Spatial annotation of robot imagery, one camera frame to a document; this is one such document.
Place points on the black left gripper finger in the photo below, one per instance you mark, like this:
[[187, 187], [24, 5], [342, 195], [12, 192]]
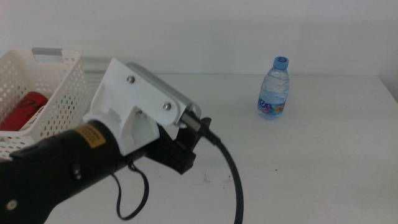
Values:
[[188, 140]]

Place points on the red soda can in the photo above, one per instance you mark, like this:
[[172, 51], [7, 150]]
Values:
[[21, 109]]

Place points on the clear water bottle blue cap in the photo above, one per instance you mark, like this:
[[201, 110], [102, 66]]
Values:
[[274, 90]]

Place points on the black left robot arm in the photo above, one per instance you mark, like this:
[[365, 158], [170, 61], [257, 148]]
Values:
[[28, 183]]

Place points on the white perforated plastic basket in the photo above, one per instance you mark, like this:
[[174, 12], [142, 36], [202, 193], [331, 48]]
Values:
[[65, 93]]

